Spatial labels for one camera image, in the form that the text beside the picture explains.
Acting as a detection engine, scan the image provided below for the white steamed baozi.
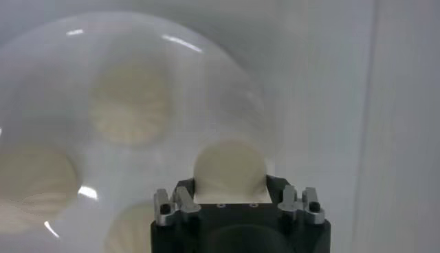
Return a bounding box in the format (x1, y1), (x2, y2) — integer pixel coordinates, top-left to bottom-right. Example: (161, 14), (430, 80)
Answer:
(104, 202), (155, 253)
(0, 146), (80, 234)
(88, 63), (173, 145)
(192, 139), (271, 204)

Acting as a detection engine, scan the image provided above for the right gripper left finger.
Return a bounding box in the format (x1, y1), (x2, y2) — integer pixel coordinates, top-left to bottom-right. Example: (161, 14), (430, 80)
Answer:
(153, 177), (202, 227)

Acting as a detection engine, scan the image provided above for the large white plate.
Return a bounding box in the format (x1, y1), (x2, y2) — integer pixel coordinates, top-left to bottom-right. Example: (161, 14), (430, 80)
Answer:
(0, 12), (279, 253)

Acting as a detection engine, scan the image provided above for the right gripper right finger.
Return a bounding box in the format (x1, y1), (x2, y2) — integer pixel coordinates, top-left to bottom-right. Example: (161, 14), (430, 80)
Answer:
(266, 175), (326, 225)

